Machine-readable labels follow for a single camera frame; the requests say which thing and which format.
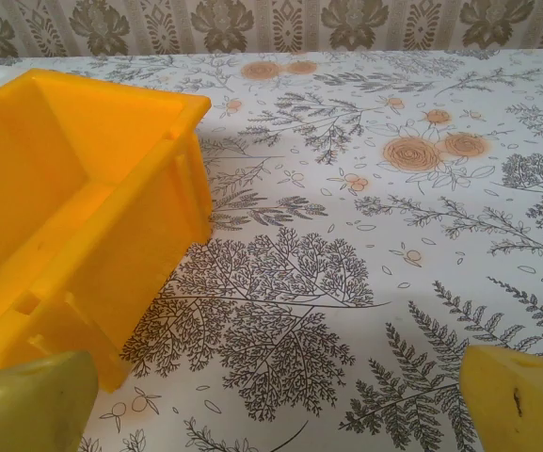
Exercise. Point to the yellow plastic bin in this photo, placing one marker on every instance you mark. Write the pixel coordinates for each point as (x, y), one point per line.
(125, 235)

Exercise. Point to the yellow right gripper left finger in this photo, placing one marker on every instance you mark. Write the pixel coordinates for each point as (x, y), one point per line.
(31, 405)

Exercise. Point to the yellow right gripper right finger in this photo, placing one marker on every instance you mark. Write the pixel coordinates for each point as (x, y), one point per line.
(525, 409)

